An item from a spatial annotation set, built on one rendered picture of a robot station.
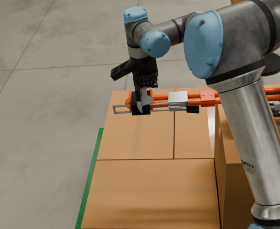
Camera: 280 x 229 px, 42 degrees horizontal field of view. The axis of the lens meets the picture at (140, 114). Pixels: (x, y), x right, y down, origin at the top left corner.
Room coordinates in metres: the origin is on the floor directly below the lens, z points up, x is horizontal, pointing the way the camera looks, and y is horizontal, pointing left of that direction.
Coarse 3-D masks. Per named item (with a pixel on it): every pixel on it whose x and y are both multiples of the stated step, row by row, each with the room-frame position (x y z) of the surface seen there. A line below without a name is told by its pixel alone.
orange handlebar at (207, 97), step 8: (264, 88) 1.02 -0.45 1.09; (272, 88) 1.01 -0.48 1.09; (152, 96) 1.07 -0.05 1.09; (160, 96) 1.06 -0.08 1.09; (192, 96) 1.04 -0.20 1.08; (200, 96) 1.02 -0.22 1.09; (208, 96) 1.02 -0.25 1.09; (216, 96) 1.03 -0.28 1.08; (272, 96) 0.97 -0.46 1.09; (128, 104) 1.05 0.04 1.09; (192, 104) 1.00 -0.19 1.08; (200, 104) 1.00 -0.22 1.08; (208, 104) 1.00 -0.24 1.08; (216, 104) 0.99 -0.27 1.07
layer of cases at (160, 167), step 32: (128, 96) 1.82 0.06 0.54; (128, 128) 1.53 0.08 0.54; (160, 128) 1.49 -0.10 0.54; (192, 128) 1.45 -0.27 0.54; (128, 160) 1.28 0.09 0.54; (160, 160) 1.25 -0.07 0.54; (192, 160) 1.22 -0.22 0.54; (96, 192) 1.11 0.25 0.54; (128, 192) 1.08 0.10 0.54; (160, 192) 1.06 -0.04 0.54; (192, 192) 1.03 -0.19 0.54; (96, 224) 0.93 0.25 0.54; (128, 224) 0.91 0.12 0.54; (160, 224) 0.89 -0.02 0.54; (192, 224) 0.87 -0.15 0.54
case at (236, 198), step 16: (224, 112) 1.08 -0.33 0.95; (224, 128) 0.99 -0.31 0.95; (224, 144) 0.91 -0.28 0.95; (224, 160) 0.86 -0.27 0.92; (240, 160) 0.82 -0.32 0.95; (224, 176) 0.84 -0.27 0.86; (240, 176) 0.81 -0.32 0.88; (224, 192) 0.83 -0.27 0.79; (240, 192) 0.81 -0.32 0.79; (224, 208) 0.82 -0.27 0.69; (240, 208) 0.81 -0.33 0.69; (224, 224) 0.82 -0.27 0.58; (240, 224) 0.81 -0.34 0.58
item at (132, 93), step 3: (147, 90) 1.09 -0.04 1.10; (150, 90) 1.09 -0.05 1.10; (132, 93) 1.09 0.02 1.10; (147, 93) 1.07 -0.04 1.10; (150, 93) 1.07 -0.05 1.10; (129, 96) 1.07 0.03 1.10; (132, 96) 1.07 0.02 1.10; (135, 96) 1.07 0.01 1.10; (129, 99) 1.06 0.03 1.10; (132, 99) 1.05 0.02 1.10; (135, 99) 1.05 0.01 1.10; (129, 102) 1.04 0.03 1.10; (132, 102) 1.03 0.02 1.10; (135, 102) 1.03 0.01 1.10; (150, 105) 1.02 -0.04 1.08; (129, 108) 1.04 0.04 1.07; (150, 108) 1.02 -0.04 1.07
